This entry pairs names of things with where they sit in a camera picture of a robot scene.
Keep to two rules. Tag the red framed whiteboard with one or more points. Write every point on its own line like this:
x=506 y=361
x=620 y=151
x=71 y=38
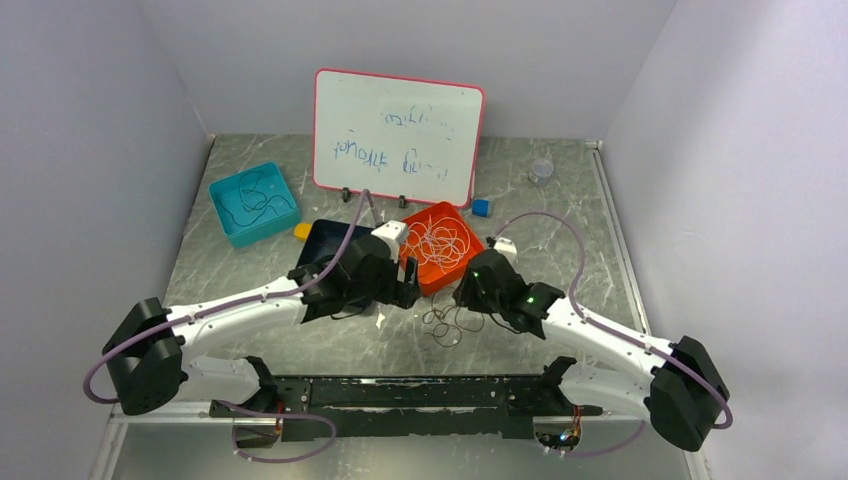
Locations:
x=398 y=137

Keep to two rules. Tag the teal plastic bin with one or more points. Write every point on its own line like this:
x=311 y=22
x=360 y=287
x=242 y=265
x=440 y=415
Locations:
x=254 y=204

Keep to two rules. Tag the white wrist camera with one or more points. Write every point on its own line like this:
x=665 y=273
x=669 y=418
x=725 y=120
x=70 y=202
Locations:
x=504 y=246
x=394 y=234

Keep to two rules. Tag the navy blue tray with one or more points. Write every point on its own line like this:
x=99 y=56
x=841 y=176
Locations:
x=323 y=241

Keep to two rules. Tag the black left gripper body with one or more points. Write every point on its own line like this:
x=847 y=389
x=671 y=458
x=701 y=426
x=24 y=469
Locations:
x=382 y=288

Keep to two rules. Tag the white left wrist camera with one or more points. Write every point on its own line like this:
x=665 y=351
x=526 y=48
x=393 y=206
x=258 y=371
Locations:
x=394 y=234

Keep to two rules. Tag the clear plastic cup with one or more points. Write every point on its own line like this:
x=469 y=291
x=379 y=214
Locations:
x=540 y=171

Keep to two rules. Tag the blue cube block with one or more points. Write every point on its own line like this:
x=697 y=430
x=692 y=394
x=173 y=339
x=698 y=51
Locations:
x=481 y=207

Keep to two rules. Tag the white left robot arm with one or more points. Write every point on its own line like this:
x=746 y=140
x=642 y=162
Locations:
x=158 y=354

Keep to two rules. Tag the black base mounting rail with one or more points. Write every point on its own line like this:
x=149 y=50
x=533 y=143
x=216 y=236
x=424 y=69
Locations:
x=510 y=406

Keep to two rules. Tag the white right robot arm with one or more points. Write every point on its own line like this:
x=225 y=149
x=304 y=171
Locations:
x=673 y=385

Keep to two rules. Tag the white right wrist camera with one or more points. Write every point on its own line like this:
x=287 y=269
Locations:
x=504 y=246

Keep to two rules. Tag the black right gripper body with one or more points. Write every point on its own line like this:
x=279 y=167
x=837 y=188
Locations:
x=473 y=296

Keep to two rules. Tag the orange plastic bin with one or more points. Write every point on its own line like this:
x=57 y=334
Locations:
x=443 y=244

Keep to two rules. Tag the yellow block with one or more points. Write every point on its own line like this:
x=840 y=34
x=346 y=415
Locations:
x=302 y=231

